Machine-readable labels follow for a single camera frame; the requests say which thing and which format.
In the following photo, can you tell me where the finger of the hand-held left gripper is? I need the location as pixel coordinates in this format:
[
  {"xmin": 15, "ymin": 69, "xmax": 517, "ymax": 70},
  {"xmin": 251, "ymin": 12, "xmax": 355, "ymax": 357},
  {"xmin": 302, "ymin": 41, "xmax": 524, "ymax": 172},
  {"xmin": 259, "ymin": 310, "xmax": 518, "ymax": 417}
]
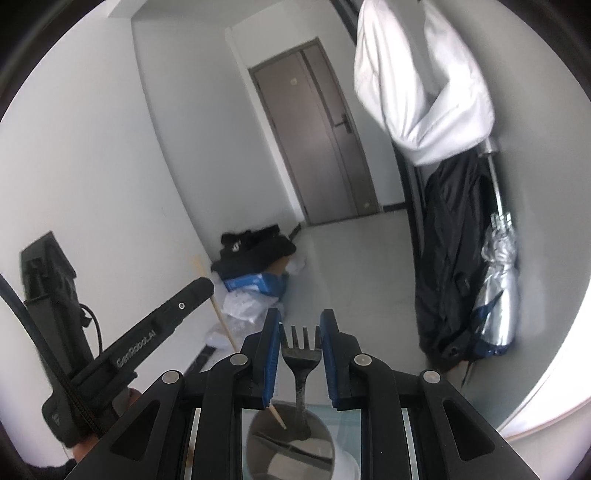
[{"xmin": 98, "ymin": 277, "xmax": 216, "ymax": 371}]

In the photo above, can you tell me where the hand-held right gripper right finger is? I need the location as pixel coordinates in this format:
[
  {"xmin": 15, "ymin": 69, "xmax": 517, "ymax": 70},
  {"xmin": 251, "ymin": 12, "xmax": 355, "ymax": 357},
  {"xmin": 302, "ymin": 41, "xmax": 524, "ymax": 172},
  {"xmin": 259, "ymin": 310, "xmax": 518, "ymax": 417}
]
[{"xmin": 321, "ymin": 309, "xmax": 539, "ymax": 480}]

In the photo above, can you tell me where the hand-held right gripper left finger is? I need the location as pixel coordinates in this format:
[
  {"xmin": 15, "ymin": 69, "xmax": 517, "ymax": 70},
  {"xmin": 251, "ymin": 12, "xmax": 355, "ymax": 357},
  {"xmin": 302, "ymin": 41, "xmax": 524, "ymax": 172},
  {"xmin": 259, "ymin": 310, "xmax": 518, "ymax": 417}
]
[{"xmin": 65, "ymin": 308, "xmax": 283, "ymax": 480}]

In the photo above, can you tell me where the black plastic fork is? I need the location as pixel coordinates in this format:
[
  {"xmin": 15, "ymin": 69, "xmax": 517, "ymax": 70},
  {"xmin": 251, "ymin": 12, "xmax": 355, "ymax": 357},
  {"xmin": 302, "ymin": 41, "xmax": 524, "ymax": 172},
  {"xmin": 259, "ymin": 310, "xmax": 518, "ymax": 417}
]
[{"xmin": 281, "ymin": 325, "xmax": 323, "ymax": 439}]

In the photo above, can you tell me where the white utensil holder cup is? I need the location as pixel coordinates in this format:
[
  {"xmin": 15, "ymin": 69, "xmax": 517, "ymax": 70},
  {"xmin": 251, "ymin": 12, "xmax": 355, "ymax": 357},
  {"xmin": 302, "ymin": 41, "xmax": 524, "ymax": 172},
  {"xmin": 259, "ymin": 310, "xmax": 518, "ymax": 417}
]
[{"xmin": 241, "ymin": 401, "xmax": 361, "ymax": 480}]

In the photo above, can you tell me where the person's left hand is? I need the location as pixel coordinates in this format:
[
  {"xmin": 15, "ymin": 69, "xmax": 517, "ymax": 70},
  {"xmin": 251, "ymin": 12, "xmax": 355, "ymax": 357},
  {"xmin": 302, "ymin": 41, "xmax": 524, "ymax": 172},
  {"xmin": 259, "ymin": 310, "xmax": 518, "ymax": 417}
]
[{"xmin": 74, "ymin": 388, "xmax": 142, "ymax": 462}]

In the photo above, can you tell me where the white plastic bag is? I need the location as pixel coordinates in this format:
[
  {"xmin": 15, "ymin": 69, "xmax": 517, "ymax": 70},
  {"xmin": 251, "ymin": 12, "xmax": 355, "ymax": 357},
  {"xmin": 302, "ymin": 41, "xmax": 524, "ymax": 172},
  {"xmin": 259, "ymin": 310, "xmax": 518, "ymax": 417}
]
[{"xmin": 221, "ymin": 290, "xmax": 283, "ymax": 334}]

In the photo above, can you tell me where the long wooden stick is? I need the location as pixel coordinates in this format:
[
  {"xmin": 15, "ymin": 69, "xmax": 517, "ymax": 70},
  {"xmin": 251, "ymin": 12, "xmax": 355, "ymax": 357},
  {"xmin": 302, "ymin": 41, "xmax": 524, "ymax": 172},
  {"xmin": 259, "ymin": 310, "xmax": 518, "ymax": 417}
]
[{"xmin": 191, "ymin": 255, "xmax": 238, "ymax": 353}]

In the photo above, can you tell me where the blue cardboard box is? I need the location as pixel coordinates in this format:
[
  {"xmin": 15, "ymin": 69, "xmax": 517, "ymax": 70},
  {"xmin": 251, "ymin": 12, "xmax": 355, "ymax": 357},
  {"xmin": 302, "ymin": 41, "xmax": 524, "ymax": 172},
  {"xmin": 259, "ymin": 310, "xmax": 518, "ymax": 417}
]
[{"xmin": 222, "ymin": 271, "xmax": 290, "ymax": 299}]

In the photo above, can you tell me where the black clothes pile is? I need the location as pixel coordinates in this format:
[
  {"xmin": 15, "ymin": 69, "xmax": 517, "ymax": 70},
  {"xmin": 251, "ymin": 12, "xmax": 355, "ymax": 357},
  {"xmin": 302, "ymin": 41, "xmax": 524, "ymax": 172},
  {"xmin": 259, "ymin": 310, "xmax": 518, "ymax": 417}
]
[{"xmin": 211, "ymin": 224, "xmax": 297, "ymax": 280}]

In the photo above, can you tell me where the black hanging jacket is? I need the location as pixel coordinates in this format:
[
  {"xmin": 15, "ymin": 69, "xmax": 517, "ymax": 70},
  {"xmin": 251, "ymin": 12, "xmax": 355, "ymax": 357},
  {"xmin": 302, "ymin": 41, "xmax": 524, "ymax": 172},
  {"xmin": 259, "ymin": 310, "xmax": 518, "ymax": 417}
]
[{"xmin": 414, "ymin": 154, "xmax": 498, "ymax": 373}]

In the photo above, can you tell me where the silver folded umbrella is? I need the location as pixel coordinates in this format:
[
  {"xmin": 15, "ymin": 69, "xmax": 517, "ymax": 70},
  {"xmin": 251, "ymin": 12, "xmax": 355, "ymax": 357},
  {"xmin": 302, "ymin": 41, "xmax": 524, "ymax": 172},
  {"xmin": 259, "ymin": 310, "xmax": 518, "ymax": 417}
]
[{"xmin": 470, "ymin": 137, "xmax": 521, "ymax": 361}]

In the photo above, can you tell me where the grey-brown door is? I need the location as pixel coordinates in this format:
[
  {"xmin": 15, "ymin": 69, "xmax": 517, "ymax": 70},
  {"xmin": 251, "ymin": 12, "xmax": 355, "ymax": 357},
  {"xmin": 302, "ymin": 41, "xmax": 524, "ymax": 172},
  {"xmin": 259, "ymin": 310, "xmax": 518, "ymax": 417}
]
[{"xmin": 249, "ymin": 39, "xmax": 380, "ymax": 227}]

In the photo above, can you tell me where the white hanging cloth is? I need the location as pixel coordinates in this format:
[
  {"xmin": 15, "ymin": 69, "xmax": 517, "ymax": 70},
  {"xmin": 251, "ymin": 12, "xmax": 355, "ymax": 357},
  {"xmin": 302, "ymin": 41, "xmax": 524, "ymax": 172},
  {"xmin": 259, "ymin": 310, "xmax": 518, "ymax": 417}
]
[{"xmin": 353, "ymin": 0, "xmax": 496, "ymax": 167}]

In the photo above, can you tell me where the thin black cable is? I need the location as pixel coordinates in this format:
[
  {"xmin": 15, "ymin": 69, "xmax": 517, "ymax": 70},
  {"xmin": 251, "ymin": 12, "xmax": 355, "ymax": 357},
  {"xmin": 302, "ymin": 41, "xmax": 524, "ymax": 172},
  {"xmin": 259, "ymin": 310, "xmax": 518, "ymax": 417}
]
[{"xmin": 78, "ymin": 302, "xmax": 103, "ymax": 361}]

